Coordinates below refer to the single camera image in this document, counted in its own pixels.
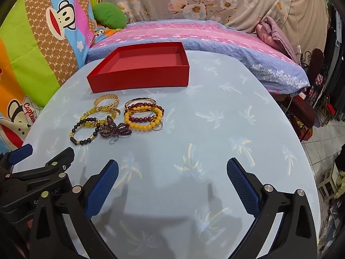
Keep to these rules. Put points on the red cardboard box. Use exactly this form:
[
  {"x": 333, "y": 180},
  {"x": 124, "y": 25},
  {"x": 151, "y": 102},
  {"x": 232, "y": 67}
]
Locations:
[{"x": 134, "y": 82}]

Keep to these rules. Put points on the colourful monkey printed blanket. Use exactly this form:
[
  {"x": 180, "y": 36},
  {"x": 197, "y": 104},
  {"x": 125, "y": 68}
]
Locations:
[{"x": 40, "y": 45}]

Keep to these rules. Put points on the dark purple bead strand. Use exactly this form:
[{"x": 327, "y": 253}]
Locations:
[{"x": 113, "y": 130}]

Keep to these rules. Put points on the pink quilted cloth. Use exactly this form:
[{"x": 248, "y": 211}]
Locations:
[{"x": 275, "y": 35}]

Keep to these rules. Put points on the green cushion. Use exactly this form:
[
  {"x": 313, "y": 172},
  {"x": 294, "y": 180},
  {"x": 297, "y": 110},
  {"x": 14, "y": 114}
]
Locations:
[{"x": 109, "y": 14}]

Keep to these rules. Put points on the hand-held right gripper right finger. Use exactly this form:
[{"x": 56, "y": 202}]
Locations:
[{"x": 242, "y": 188}]

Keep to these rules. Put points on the dark wooden chair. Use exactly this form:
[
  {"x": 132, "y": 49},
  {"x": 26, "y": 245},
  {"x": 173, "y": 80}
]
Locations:
[{"x": 314, "y": 70}]

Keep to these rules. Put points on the small white stool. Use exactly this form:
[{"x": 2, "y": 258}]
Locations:
[{"x": 330, "y": 183}]

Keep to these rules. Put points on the pink and blue floral pillow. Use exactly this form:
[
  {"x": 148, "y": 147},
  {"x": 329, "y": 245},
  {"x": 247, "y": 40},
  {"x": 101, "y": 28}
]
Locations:
[{"x": 215, "y": 37}]

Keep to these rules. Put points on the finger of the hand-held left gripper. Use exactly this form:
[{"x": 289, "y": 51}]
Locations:
[
  {"x": 60, "y": 159},
  {"x": 21, "y": 152}
]

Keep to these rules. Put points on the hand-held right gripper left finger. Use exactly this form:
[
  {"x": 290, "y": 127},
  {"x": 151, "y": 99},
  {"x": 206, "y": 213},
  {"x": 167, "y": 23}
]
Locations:
[{"x": 103, "y": 188}]

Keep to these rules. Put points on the thin gold bangle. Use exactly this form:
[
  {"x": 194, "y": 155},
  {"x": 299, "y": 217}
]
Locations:
[{"x": 145, "y": 99}]

